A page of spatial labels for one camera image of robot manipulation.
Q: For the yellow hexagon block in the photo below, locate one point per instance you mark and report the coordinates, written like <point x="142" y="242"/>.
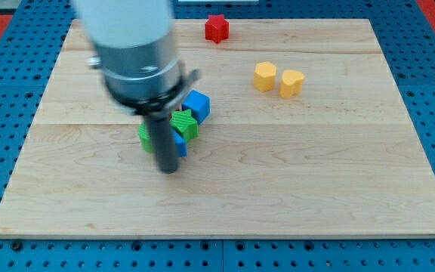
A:
<point x="264" y="76"/>

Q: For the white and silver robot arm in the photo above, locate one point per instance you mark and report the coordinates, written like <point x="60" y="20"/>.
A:
<point x="136" y="52"/>

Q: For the wooden board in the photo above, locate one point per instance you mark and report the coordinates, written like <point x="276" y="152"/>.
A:
<point x="339" y="160"/>

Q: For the yellow heart block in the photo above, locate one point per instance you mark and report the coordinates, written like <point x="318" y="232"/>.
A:
<point x="291" y="83"/>

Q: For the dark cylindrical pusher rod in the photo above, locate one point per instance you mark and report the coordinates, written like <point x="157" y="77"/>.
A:
<point x="162" y="141"/>

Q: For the green star block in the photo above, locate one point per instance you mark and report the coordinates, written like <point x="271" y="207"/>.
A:
<point x="185" y="125"/>

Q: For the blue cube block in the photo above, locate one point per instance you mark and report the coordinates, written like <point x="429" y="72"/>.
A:
<point x="199" y="104"/>

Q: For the red star block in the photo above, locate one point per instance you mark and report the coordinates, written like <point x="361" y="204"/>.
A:
<point x="217" y="28"/>

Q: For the green round block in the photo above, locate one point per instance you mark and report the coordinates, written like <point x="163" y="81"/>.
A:
<point x="144" y="137"/>

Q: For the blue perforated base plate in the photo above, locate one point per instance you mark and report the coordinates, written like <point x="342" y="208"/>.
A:
<point x="28" y="53"/>

